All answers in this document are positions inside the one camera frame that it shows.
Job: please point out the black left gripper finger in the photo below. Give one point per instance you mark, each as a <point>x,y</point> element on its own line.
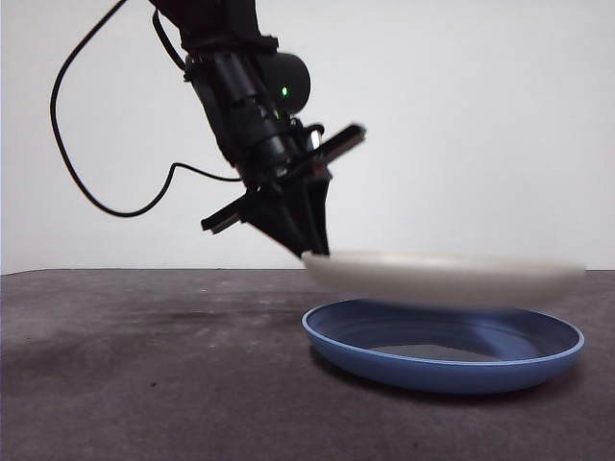
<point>318,216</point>
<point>278,216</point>

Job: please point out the white round plate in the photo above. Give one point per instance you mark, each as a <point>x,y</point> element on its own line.
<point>442,281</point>

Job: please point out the blue round plate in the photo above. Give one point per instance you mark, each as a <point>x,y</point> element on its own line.
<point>432,377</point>

